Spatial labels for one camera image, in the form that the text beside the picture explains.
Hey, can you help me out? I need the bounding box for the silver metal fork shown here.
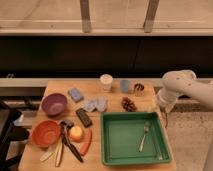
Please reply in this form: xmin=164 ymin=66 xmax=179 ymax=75
xmin=139 ymin=122 xmax=151 ymax=152

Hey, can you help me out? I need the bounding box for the white paper cup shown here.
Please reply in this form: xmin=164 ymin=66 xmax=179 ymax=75
xmin=100 ymin=74 xmax=113 ymax=92

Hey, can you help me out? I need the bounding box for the green plastic tray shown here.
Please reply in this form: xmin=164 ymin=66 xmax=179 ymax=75
xmin=100 ymin=112 xmax=172 ymax=166

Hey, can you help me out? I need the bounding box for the blue plastic cup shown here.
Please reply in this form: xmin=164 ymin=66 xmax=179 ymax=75
xmin=120 ymin=79 xmax=131 ymax=93

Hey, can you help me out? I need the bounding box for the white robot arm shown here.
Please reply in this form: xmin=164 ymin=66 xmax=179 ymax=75
xmin=156 ymin=70 xmax=213 ymax=110

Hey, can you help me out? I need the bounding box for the black handled utensil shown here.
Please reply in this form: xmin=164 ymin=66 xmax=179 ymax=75
xmin=60 ymin=120 xmax=83 ymax=163

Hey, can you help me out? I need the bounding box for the blue sponge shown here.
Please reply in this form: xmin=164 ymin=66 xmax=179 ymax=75
xmin=68 ymin=88 xmax=84 ymax=102

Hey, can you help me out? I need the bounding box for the purple bowl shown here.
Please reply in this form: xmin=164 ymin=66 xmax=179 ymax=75
xmin=41 ymin=93 xmax=67 ymax=116

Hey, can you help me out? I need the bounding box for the red yellow apple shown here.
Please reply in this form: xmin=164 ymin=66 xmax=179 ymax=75
xmin=69 ymin=126 xmax=84 ymax=142

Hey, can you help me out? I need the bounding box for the light blue cloth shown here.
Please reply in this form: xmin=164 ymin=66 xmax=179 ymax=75
xmin=82 ymin=97 xmax=108 ymax=112

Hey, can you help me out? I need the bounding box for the pine cone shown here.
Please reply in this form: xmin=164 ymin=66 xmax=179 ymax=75
xmin=121 ymin=97 xmax=137 ymax=112

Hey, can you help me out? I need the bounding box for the cream plastic spoon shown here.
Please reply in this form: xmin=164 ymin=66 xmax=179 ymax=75
xmin=40 ymin=149 xmax=54 ymax=162

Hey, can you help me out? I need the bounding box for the black rectangular bar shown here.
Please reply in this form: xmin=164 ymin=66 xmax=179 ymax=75
xmin=76 ymin=108 xmax=92 ymax=128

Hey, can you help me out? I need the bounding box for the cream plastic knife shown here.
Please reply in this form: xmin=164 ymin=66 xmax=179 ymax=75
xmin=55 ymin=140 xmax=63 ymax=167

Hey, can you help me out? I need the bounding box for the orange carrot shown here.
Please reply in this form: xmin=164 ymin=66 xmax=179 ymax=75
xmin=80 ymin=129 xmax=92 ymax=156

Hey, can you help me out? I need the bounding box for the red bowl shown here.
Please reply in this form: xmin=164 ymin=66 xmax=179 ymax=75
xmin=32 ymin=120 xmax=60 ymax=148

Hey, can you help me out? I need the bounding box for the black chair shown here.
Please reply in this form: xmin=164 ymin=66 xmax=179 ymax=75
xmin=0 ymin=100 xmax=29 ymax=171

